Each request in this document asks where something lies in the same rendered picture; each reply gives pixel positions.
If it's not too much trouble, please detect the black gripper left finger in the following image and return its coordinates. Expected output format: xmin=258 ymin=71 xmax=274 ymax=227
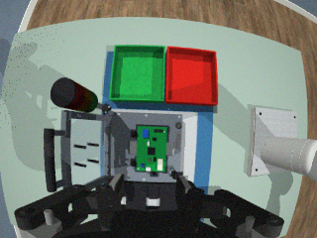
xmin=14 ymin=174 xmax=131 ymax=238

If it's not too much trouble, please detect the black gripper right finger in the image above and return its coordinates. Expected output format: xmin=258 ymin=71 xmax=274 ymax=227
xmin=167 ymin=176 xmax=284 ymax=238

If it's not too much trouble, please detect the red bin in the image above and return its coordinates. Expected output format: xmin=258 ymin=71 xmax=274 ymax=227
xmin=164 ymin=47 xmax=218 ymax=106

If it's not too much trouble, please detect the green bin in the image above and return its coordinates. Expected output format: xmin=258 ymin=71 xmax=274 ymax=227
xmin=109 ymin=45 xmax=165 ymax=103

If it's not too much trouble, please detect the green circuit board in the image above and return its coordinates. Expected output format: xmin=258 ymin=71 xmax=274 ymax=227
xmin=136 ymin=126 xmax=167 ymax=172

